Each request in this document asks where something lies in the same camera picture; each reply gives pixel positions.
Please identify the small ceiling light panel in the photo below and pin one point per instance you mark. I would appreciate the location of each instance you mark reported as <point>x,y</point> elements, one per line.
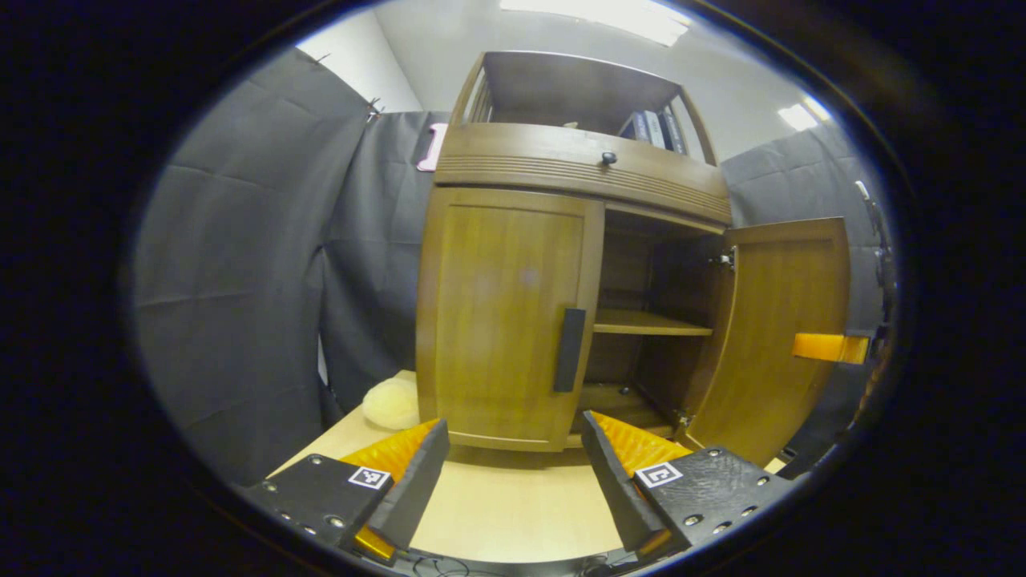
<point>800,118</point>

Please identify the grey spine book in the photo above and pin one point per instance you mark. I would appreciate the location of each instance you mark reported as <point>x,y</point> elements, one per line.
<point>654,130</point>

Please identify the wooden double-door shoe cabinet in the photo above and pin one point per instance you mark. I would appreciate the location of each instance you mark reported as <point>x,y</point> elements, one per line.
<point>577,88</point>

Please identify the dark blue book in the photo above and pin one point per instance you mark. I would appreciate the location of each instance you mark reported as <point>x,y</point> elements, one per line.
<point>637,127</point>

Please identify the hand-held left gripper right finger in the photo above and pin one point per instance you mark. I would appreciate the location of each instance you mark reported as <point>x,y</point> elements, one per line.
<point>613,481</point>

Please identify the wooden drawer front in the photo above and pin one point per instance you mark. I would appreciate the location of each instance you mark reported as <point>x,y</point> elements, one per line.
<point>521,152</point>

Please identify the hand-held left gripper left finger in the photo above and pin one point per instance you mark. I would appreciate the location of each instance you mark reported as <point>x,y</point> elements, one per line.
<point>417,489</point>

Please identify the wooden cabinet door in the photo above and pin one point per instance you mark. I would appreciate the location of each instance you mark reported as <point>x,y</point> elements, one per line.
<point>497,320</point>
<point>777,320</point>

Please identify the black backdrop cloth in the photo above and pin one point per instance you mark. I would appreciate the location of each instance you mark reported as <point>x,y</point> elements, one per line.
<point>240,280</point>

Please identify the cream fluffy plush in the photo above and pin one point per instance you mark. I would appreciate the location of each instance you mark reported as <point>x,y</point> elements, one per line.
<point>391,403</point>

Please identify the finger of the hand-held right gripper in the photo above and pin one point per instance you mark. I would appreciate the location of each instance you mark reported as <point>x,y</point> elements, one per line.
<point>826,347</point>

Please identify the metal door hinge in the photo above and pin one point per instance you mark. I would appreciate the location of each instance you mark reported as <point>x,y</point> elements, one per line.
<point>682,419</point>
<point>725,260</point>

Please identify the large ceiling light panel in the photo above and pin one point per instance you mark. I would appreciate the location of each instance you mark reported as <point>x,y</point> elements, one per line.
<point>601,16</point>

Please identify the metal cloth clip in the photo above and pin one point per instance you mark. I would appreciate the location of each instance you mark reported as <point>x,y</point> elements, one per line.
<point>374,108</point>

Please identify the black book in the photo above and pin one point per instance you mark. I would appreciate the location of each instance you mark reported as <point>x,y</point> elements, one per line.
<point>673,132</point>

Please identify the wooden inner shelf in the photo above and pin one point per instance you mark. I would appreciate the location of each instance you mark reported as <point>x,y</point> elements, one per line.
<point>641,322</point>

